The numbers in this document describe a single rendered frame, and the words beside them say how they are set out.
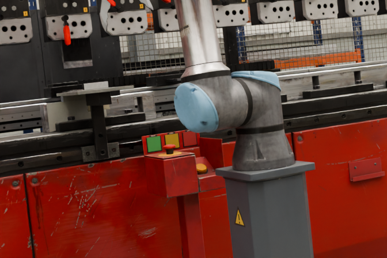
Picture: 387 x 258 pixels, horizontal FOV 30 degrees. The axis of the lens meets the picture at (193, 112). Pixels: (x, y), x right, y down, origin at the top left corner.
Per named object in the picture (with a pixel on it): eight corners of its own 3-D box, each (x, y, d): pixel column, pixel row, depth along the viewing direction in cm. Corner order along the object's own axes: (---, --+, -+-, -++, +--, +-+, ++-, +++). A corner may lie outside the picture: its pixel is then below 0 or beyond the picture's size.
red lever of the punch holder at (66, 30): (66, 45, 234) (63, 15, 234) (63, 46, 238) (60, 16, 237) (72, 44, 235) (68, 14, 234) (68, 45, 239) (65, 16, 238)
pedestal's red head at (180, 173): (167, 198, 212) (160, 137, 211) (147, 193, 226) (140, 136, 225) (227, 187, 220) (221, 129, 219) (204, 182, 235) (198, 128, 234)
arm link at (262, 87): (294, 122, 173) (288, 65, 172) (251, 129, 165) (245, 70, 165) (262, 122, 183) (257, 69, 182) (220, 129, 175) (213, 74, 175)
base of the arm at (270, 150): (307, 163, 171) (303, 121, 171) (252, 173, 165) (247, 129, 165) (273, 159, 185) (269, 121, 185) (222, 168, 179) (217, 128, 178)
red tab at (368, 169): (353, 181, 270) (351, 163, 270) (349, 181, 272) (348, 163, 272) (384, 175, 276) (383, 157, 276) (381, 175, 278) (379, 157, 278)
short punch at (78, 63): (64, 68, 241) (61, 40, 241) (63, 68, 243) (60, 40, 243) (93, 65, 245) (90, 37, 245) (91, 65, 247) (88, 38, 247)
